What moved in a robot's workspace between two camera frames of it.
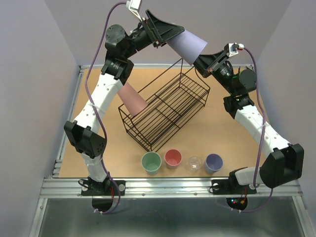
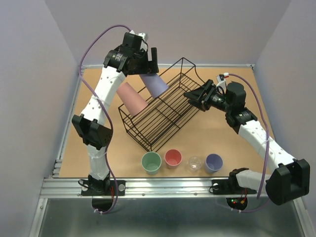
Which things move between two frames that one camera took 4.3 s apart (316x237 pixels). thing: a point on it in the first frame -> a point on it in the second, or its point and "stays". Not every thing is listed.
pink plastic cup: x=135 y=103 stays
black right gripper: x=208 y=64 -> x=198 y=94
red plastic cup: x=173 y=158 stays
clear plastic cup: x=195 y=163 stays
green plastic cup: x=151 y=162 stays
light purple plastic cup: x=189 y=46 -> x=154 y=84
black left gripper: x=162 y=30 -> x=150 y=66
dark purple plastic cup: x=213 y=163 stays
